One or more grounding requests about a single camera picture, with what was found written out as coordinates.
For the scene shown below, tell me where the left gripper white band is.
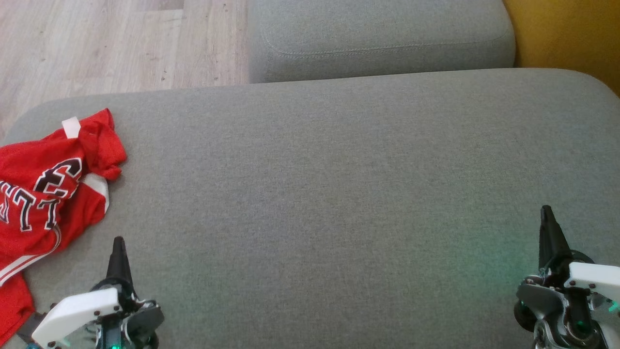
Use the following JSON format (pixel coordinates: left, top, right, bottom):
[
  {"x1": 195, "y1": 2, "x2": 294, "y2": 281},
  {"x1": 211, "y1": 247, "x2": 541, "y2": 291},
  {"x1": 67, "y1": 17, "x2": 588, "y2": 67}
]
[{"x1": 17, "y1": 237, "x2": 165, "y2": 349}]

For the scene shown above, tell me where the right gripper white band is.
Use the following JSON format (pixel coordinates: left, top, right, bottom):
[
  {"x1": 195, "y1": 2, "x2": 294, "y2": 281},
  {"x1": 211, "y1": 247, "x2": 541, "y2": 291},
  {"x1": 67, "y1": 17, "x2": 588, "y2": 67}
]
[{"x1": 513, "y1": 205, "x2": 620, "y2": 349}]

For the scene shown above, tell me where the red jersey with white sleeves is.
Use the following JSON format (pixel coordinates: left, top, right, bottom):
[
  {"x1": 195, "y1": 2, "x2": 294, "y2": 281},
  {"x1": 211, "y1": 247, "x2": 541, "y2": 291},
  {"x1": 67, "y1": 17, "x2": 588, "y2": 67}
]
[{"x1": 0, "y1": 109, "x2": 127, "y2": 286}]

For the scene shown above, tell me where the large grey sofa seat cushion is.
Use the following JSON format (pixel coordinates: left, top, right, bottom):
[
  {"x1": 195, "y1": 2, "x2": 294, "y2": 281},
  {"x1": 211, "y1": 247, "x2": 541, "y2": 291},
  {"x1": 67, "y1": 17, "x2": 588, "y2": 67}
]
[{"x1": 0, "y1": 68, "x2": 620, "y2": 349}]

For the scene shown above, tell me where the yellow fabric surface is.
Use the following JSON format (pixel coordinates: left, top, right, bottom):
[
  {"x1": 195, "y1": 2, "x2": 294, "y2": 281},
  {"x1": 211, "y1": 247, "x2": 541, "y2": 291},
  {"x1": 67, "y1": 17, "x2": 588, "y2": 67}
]
[{"x1": 502, "y1": 0, "x2": 620, "y2": 96}]

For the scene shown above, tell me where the grey sofa cushion with seam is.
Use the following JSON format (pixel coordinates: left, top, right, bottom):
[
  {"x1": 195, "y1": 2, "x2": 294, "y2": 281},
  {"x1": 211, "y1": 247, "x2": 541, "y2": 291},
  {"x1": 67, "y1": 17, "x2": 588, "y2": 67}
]
[{"x1": 247, "y1": 0, "x2": 516, "y2": 84}]

